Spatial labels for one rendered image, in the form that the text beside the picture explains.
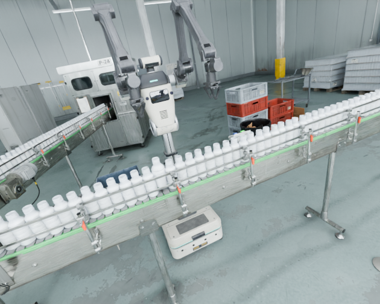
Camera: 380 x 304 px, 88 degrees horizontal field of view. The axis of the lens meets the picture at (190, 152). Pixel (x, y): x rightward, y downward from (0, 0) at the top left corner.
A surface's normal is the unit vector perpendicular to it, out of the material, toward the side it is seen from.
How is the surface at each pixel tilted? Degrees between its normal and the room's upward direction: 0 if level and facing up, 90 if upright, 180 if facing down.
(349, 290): 0
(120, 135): 90
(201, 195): 90
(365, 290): 0
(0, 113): 90
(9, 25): 90
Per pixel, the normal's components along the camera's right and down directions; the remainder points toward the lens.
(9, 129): 0.07, 0.40
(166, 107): 0.37, 0.32
